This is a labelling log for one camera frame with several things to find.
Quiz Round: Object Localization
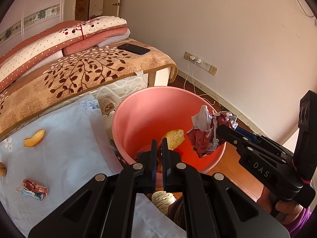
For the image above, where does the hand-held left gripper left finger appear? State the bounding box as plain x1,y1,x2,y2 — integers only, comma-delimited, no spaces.
28,139,159,238

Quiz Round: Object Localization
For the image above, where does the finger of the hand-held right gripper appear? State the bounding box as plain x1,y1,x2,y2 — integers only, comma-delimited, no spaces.
234,126,266,144
217,125,258,154

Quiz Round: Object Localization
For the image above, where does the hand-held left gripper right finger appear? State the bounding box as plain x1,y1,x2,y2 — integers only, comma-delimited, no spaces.
161,138,290,238

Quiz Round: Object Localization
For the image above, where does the thick orange peel piece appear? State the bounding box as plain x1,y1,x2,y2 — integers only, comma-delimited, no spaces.
158,129,185,173

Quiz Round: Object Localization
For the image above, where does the dark red paper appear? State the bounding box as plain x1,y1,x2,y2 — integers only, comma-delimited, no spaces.
186,105,239,158

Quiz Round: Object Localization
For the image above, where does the pink plastic bin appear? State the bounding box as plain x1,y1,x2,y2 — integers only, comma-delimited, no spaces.
111,86,226,174

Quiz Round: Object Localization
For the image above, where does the person's right forearm purple sleeve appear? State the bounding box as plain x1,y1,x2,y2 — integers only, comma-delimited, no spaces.
287,207,314,238

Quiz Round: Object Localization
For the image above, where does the person's right hand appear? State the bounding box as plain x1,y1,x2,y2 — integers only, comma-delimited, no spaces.
259,188,305,225

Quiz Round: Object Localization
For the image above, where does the brown beige fuzzy slipper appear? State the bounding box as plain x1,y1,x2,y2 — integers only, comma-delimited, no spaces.
151,191,185,228

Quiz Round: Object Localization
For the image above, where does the white quilted mattress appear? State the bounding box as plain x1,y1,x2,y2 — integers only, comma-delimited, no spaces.
67,73,149,114

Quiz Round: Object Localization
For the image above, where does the light blue floral cloth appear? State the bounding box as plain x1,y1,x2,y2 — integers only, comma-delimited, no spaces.
0,95,186,238

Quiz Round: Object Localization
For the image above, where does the brown leaf pattern blanket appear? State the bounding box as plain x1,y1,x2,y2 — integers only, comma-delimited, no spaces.
0,38,177,139

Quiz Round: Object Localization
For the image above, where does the black smartphone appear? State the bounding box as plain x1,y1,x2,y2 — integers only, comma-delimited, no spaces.
117,43,151,55

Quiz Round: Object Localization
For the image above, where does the curved orange peel strip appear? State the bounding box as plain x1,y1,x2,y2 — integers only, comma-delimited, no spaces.
24,129,46,147

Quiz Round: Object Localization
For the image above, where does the crumpled red blue wrapper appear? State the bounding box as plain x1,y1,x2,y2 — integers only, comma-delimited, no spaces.
17,179,49,201

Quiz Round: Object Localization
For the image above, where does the folded pink blanket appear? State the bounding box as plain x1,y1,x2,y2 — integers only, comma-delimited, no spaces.
62,27,131,56

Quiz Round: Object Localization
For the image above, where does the folded dotted white pink quilt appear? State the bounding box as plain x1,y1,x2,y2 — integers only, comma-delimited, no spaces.
0,16,128,92

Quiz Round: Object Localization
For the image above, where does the brown wooden door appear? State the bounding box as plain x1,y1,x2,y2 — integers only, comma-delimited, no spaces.
75,0,104,21

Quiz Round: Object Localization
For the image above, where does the white wardrobe with floral band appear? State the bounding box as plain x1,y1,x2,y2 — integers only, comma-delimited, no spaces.
0,0,68,52

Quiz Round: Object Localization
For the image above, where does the white charging cable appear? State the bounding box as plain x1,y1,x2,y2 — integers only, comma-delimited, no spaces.
192,62,216,106
184,60,191,90

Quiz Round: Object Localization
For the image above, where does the white wall socket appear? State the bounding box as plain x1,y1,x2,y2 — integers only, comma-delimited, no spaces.
196,58,211,70

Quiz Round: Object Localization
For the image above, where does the cream wooden bed frame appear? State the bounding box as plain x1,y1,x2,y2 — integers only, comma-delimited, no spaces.
149,64,177,87

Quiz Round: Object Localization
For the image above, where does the black wall cable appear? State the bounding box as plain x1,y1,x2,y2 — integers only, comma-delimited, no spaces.
291,0,317,19

